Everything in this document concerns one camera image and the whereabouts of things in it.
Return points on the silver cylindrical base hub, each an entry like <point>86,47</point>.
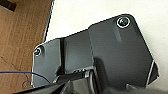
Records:
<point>87,76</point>

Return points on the silver base screw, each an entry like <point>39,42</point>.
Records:
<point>123,22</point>
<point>38,52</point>

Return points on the small black block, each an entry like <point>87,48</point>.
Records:
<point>6,4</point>

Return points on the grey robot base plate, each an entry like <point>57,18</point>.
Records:
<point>116,50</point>

